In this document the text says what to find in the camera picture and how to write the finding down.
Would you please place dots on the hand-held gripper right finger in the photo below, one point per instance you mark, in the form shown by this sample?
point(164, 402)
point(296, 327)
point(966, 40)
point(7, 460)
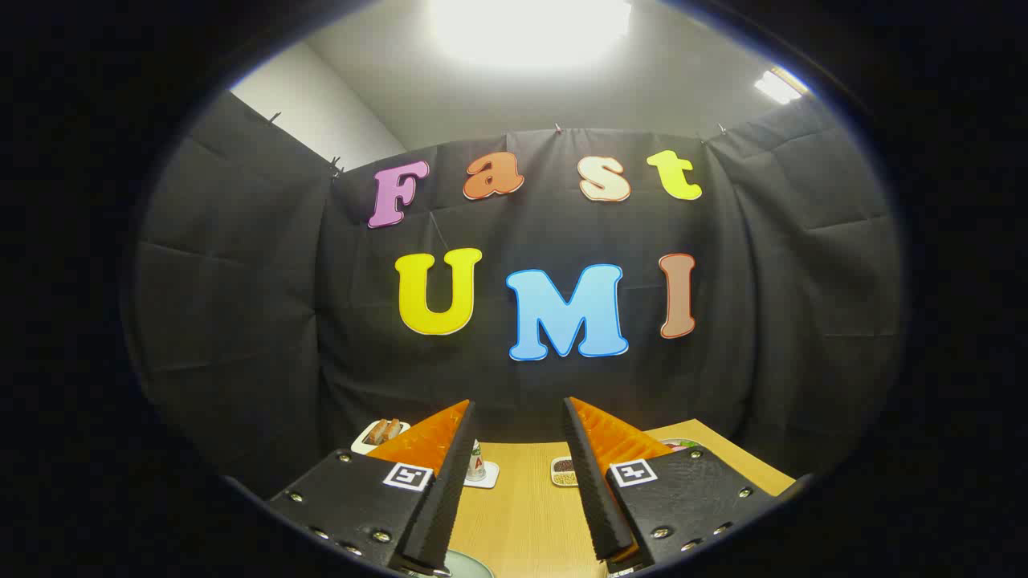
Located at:
point(590, 490)

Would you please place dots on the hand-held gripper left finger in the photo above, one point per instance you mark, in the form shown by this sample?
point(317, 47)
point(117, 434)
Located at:
point(450, 490)

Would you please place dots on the white divided bean tray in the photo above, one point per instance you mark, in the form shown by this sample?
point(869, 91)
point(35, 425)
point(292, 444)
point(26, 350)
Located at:
point(563, 472)

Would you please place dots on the clear plastic bottle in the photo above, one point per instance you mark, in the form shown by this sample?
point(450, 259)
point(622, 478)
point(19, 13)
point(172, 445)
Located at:
point(475, 466)

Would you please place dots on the white square coaster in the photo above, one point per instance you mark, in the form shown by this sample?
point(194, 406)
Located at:
point(491, 479)

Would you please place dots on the pale green plate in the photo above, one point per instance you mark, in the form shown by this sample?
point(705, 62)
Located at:
point(470, 566)

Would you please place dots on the brown toast slices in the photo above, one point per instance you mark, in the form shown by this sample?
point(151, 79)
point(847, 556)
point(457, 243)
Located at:
point(383, 431)

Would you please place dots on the oval plate of food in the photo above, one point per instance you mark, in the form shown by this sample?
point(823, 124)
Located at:
point(679, 443)

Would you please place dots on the white toaster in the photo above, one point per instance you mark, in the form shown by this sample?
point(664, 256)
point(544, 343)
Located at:
point(359, 443)

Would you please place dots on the small ceiling light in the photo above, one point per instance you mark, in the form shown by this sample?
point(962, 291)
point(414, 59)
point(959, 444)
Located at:
point(777, 86)

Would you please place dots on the large ceiling light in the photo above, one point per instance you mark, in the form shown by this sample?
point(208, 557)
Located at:
point(530, 28)

